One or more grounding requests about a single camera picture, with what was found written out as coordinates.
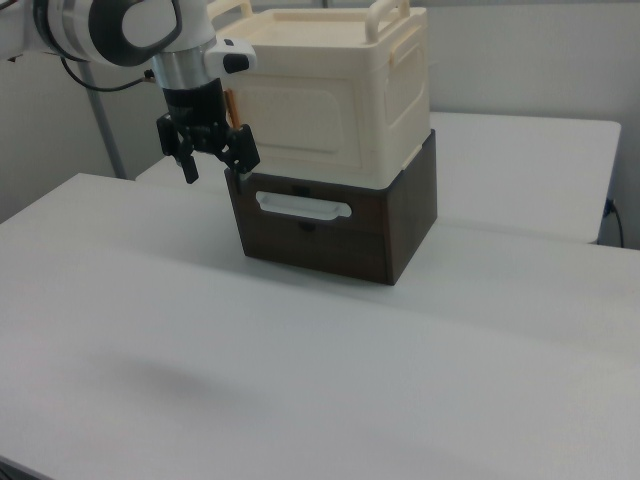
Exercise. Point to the cream cabinet door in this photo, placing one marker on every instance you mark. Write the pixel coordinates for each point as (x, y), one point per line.
(300, 120)

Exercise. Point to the grey metal partition post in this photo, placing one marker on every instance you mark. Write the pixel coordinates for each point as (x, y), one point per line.
(105, 130)

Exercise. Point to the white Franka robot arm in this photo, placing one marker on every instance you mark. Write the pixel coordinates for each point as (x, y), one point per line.
(105, 25)

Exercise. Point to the cream plastic cabinet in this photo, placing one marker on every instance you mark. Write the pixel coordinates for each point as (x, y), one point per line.
(380, 75)

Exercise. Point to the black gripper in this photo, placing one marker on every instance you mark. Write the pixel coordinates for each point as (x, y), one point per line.
(195, 110)

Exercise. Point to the dark brown drawer box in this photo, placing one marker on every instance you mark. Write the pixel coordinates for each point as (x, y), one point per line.
(400, 215)

